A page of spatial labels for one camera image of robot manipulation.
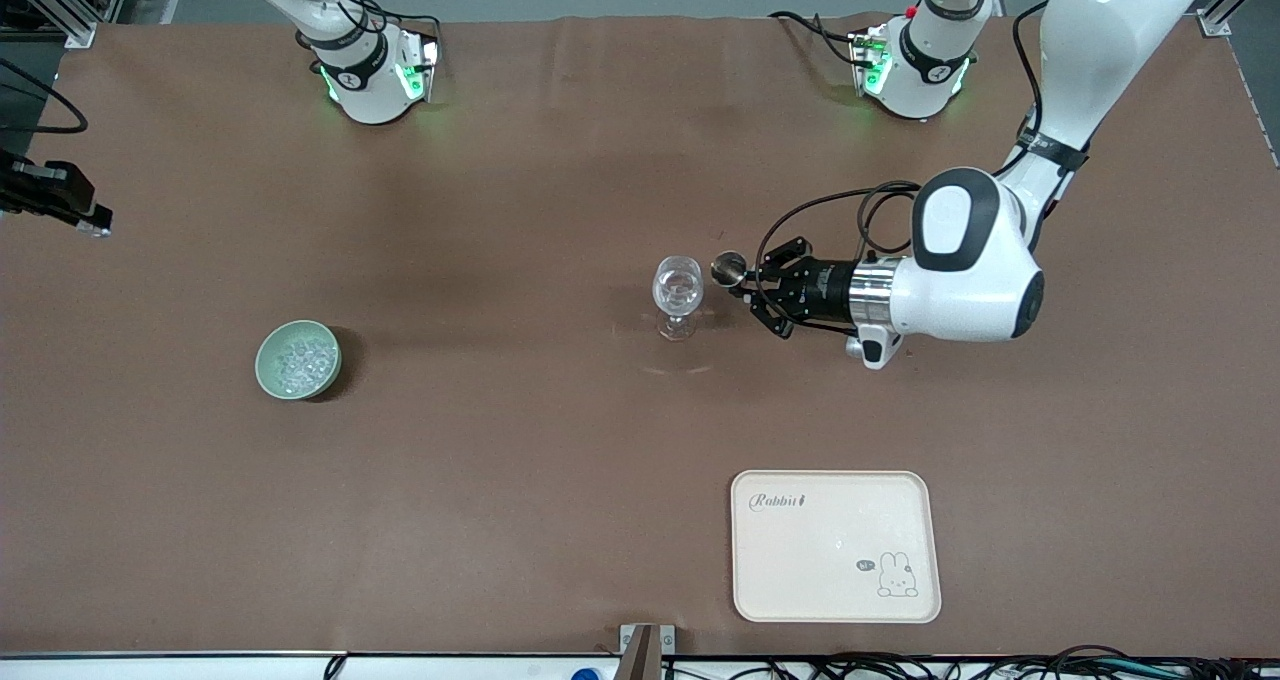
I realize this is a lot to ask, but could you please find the black cable bundle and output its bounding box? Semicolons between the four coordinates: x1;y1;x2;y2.
660;645;1280;680

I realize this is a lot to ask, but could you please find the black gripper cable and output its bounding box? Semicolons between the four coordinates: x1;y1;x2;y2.
0;57;89;134
752;180;1001;306

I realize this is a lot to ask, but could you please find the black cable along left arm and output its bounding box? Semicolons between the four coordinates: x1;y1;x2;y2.
1013;0;1051;176

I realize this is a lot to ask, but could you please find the clear wine glass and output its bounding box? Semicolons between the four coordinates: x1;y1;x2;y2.
652;256;705;341

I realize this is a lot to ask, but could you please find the cream rabbit print tray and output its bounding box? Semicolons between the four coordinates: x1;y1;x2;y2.
730;470;943;624

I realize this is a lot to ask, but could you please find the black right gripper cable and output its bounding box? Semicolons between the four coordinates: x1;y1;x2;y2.
0;57;89;134

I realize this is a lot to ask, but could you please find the silver table edge bracket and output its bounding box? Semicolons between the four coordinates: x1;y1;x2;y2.
618;623;677;680

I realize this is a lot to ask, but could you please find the clear ice cube pile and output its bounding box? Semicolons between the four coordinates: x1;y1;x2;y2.
275;338;336;393

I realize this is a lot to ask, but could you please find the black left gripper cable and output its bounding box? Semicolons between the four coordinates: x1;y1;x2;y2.
752;180;1001;306

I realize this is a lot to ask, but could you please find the black arm base cable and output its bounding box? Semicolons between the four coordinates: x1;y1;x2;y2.
768;10;871;66
320;0;451;56

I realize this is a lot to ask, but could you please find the pale green bowl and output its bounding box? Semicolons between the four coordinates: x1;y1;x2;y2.
255;320;343;401

